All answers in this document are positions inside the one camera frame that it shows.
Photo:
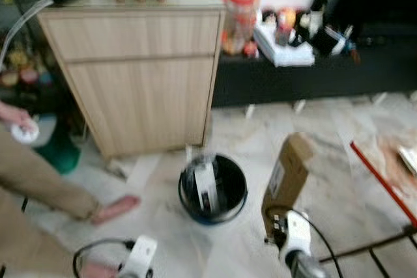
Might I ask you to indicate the white flat box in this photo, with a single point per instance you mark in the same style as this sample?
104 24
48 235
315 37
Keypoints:
283 53

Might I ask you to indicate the white paper trash piece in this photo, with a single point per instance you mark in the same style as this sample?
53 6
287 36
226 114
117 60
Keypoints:
206 183

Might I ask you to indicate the person's hand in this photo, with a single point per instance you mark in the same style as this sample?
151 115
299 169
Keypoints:
12 114

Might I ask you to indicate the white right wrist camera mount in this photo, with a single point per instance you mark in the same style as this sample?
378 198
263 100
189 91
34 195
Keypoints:
298 229

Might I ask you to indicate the brown cardboard box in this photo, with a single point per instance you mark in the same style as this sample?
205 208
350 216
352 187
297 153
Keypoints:
287 174

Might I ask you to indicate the marble pattern folding table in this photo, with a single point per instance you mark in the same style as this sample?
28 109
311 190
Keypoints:
391 167

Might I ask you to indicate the light wooden drawer cabinet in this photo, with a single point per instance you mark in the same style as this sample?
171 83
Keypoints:
130 83

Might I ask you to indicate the large clear jar red lid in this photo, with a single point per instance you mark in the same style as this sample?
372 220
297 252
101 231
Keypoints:
240 21

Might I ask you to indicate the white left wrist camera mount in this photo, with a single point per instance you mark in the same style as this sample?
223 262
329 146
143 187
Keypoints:
140 255

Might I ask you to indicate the person leg with bare foot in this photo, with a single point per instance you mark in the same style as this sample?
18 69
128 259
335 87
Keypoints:
39 174
32 245

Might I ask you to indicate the crushed clear plastic bottle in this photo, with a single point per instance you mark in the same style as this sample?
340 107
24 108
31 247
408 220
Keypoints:
409 159

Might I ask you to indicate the black rubbish bin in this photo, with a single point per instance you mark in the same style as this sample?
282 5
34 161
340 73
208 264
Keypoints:
229 187

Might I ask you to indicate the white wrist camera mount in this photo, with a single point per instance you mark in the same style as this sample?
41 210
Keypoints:
298 229
140 255

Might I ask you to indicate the white round object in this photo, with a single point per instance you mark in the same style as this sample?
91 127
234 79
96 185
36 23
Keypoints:
26 133

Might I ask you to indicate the green plastic stool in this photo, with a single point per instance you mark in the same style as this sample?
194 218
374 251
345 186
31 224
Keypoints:
58 151

